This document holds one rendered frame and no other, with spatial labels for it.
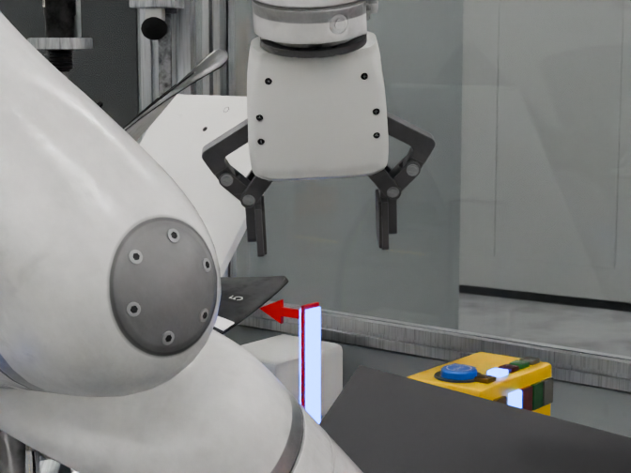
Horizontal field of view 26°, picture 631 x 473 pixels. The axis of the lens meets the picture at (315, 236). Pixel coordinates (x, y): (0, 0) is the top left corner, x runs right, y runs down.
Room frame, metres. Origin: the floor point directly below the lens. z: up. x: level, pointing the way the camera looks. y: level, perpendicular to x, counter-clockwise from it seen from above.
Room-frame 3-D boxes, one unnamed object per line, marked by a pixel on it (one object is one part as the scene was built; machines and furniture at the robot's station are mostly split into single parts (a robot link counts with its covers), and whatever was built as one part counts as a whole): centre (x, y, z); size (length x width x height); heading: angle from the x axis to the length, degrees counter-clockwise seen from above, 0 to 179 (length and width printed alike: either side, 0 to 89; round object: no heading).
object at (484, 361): (1.51, -0.19, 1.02); 0.16 x 0.10 x 0.11; 142
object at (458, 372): (1.48, -0.16, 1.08); 0.04 x 0.04 x 0.02
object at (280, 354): (2.08, 0.07, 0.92); 0.17 x 0.16 x 0.11; 142
